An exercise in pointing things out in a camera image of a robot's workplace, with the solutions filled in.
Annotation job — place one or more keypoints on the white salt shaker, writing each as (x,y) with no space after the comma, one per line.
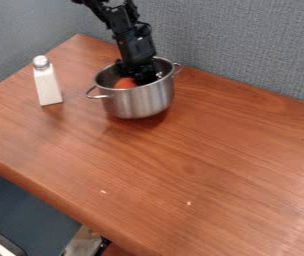
(45,80)

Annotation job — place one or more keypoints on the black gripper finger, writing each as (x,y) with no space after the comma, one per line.
(144,73)

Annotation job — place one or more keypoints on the metal table leg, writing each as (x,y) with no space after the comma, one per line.
(87,243)

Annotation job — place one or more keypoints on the red and white toy mushroom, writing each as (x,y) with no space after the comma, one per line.
(125,83)

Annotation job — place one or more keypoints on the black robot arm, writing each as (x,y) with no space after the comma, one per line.
(119,19)

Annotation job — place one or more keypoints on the metal pot with handles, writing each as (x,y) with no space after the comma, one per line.
(141,101)

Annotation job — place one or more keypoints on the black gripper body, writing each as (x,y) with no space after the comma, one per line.
(136,47)

